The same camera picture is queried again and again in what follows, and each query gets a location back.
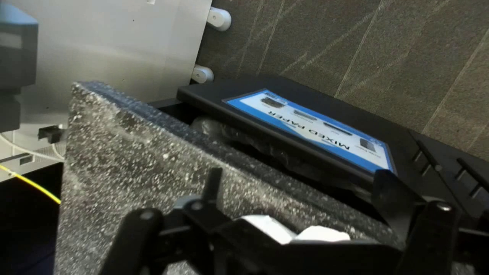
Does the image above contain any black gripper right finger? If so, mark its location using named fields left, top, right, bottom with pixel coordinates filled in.
left=370, top=169, right=489, bottom=275

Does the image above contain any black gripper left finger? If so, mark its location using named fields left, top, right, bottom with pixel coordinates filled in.
left=102, top=169, right=241, bottom=275

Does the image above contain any right black rubbish bin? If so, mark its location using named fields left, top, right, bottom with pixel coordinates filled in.
left=190, top=115, right=380, bottom=205

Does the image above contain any right blue mixed paper sign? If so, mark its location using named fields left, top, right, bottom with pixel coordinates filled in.
left=225, top=89, right=396, bottom=173

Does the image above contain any grey office printer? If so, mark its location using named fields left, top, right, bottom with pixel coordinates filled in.
left=0, top=0, right=233, bottom=175

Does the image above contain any yellow cable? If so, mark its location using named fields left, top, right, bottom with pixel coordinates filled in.
left=0, top=164, right=65, bottom=207

